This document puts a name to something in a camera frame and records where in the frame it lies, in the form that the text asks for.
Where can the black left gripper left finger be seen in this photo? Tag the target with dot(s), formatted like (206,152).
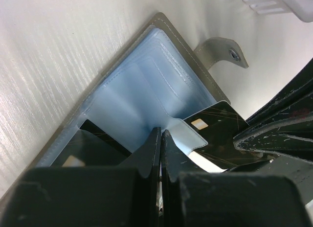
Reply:
(101,196)

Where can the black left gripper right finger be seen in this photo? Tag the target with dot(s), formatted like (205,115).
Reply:
(195,198)

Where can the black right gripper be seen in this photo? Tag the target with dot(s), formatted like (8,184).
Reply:
(284,128)

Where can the black VIP credit card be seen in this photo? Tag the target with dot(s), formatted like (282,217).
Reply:
(91,146)

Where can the grey leather card holder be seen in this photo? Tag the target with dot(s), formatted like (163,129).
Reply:
(156,81)

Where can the white plastic tray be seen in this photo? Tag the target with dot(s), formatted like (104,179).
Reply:
(302,9)

